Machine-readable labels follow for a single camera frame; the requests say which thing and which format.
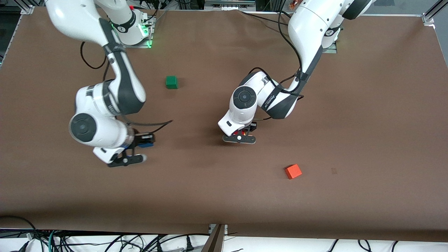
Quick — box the dark metal beam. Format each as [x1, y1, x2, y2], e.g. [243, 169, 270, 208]
[200, 224, 226, 252]

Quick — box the small metal bracket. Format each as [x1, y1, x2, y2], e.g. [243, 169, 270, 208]
[209, 224, 228, 236]

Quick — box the aluminium frame profile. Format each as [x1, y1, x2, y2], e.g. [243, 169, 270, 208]
[421, 0, 448, 26]

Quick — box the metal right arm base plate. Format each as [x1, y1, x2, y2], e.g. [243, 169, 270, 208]
[119, 15, 153, 49]

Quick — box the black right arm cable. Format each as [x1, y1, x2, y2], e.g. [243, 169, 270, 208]
[80, 41, 174, 134]

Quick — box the brown table cover sheet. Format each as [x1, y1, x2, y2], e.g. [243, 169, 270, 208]
[0, 6, 448, 243]

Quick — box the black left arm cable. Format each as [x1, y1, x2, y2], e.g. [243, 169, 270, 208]
[247, 10, 306, 121]

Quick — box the orange block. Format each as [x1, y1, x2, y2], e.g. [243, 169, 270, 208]
[285, 164, 302, 180]

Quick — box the grey power strip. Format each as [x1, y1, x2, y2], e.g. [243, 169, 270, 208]
[204, 0, 257, 9]

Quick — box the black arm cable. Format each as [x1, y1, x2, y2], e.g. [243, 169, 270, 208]
[80, 41, 174, 134]
[247, 10, 306, 121]

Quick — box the black base cable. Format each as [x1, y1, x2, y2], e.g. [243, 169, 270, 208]
[240, 10, 292, 26]

